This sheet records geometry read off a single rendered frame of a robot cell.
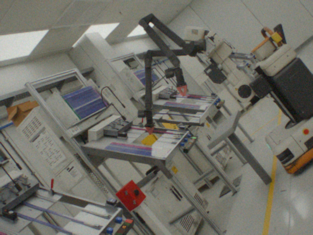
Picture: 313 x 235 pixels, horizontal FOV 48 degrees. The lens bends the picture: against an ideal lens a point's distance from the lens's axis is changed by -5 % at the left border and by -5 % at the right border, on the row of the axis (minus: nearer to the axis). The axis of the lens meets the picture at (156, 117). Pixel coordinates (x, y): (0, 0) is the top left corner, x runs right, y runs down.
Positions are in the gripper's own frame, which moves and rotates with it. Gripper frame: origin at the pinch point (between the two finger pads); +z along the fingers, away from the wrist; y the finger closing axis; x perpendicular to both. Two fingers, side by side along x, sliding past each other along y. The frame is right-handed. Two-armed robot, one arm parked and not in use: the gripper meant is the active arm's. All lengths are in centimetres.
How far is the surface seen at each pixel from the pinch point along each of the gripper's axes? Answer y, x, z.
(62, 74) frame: 3, -83, -54
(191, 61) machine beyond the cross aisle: -451, -78, -14
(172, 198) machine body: 23, 25, 49
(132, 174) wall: -204, -114, 134
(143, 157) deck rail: 49, 12, 4
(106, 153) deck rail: 49, -18, 2
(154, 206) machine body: 48, 19, 45
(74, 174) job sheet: 49, -52, 24
